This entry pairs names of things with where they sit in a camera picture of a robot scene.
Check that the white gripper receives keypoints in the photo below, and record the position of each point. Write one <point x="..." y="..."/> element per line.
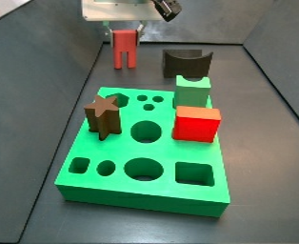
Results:
<point x="120" y="10"/>

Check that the red two-legged peg block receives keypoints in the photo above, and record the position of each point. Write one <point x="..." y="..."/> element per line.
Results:
<point x="126" y="45"/>

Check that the red square block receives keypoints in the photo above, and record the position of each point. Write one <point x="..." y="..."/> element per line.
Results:
<point x="196" y="124"/>

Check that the green shape sorter board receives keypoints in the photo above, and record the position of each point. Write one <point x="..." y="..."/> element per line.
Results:
<point x="142" y="169"/>

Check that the green notched block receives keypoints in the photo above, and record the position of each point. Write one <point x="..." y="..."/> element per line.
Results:
<point x="191" y="92"/>

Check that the brown star block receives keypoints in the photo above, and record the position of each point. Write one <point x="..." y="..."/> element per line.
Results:
<point x="103" y="115"/>

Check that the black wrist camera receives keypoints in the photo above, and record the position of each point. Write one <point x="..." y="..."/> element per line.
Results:
<point x="168" y="8"/>

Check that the black curved bracket stand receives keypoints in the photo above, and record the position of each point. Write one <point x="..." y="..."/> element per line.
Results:
<point x="188" y="63"/>

